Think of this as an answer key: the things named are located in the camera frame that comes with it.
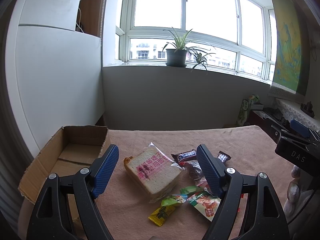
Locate white cabinet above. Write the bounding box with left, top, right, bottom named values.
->
left=4, top=0, right=104, bottom=157

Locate brown Snickers bar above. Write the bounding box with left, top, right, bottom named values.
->
left=171, top=150, right=197, bottom=164

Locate wooden shelf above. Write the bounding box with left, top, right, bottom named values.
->
left=75, top=0, right=102, bottom=37

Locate green patterned box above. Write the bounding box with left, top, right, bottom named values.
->
left=236, top=94, right=260, bottom=126

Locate white window frame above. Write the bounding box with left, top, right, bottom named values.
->
left=116, top=0, right=277, bottom=83

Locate brown cardboard box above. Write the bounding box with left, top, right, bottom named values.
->
left=18, top=126, right=111, bottom=204

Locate clear bag dark dried fruit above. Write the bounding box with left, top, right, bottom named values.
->
left=178, top=160, right=204, bottom=180

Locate white lace cloth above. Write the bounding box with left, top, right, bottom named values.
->
left=273, top=98, right=319, bottom=132

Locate hanging map scroll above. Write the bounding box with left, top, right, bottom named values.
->
left=270, top=0, right=310, bottom=102

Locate potted spider plant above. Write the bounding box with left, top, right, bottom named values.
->
left=162, top=27, right=216, bottom=70

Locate right hand white glove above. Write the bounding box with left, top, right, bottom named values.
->
left=284, top=165, right=301, bottom=220

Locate packaged toast bread slice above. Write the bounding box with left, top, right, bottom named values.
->
left=124, top=142, right=184, bottom=203

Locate small black candy wrapper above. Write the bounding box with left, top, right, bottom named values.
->
left=217, top=151, right=231, bottom=163

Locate dark side table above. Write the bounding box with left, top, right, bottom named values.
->
left=247, top=110, right=290, bottom=143

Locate red green snack packet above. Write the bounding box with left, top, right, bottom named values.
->
left=187, top=191, right=221, bottom=221

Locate yellow candy wrapper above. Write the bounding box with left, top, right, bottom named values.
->
left=148, top=206, right=176, bottom=227

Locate green jelly cup snack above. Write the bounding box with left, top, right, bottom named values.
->
left=161, top=186, right=203, bottom=206

